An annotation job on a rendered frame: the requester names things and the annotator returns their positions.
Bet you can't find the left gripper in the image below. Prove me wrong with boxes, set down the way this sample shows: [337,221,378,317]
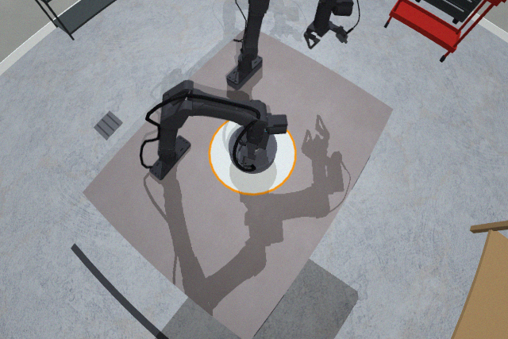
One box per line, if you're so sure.
[304,14,348,49]

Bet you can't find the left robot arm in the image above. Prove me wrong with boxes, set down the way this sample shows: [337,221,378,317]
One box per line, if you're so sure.
[226,0,354,85]

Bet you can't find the white circular mat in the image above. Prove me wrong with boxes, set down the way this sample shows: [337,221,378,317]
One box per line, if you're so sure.
[210,121,294,194]

